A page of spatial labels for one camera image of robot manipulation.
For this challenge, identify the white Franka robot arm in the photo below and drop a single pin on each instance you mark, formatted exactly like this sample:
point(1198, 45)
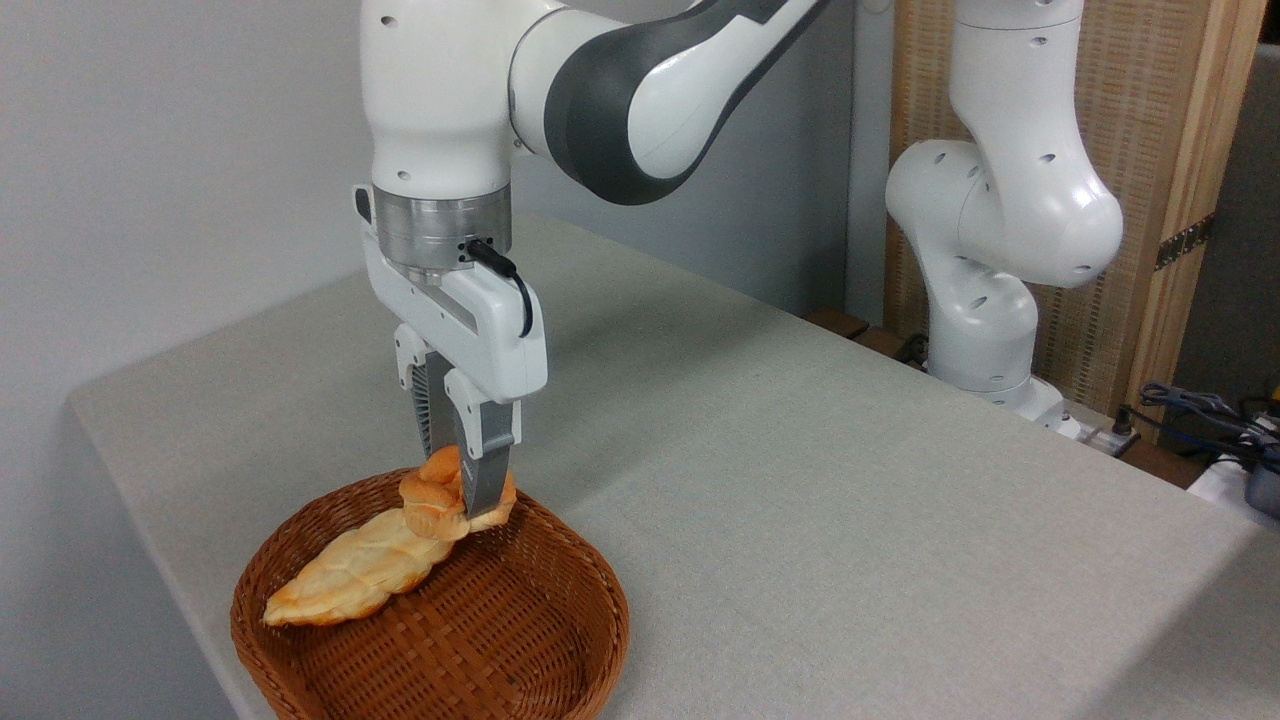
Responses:
point(1010, 200)

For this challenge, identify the metal screen hinge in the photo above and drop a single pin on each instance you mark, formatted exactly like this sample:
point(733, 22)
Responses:
point(1185, 242)

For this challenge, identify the brown wooden block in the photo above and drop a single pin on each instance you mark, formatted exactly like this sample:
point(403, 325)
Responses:
point(880, 343)
point(838, 322)

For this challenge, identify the wooden woven folding screen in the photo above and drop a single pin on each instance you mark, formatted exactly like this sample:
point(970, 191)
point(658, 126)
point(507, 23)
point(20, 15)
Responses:
point(1150, 110)

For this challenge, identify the long braided bread loaf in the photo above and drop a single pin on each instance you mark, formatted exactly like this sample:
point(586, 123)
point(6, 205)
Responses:
point(360, 575)

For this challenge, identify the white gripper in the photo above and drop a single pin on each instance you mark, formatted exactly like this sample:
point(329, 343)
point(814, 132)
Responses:
point(480, 340)

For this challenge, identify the brown wicker basket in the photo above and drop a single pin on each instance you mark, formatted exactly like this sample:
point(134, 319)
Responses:
point(480, 630)

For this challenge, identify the round orange bread bun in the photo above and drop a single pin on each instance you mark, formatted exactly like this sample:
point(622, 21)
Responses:
point(435, 500)

